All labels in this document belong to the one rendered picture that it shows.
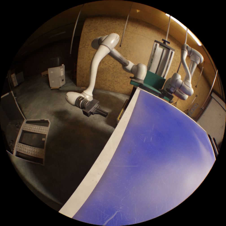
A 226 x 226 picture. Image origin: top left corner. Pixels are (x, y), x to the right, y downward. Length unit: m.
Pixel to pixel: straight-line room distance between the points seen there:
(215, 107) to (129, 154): 7.61
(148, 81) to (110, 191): 1.20
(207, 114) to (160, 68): 6.82
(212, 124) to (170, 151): 7.27
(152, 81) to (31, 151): 2.39
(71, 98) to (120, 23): 2.97
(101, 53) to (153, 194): 0.70
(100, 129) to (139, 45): 2.85
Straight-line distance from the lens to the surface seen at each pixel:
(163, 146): 0.25
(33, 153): 1.66
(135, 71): 1.04
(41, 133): 1.76
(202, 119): 7.72
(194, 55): 1.16
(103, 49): 0.59
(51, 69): 3.36
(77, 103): 0.54
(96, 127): 1.53
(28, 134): 2.05
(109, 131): 1.50
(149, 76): 1.19
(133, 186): 0.17
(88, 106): 0.49
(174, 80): 0.83
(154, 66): 1.28
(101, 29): 3.09
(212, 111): 7.61
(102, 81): 2.89
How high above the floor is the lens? 1.23
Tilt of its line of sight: 40 degrees down
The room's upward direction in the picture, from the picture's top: 15 degrees clockwise
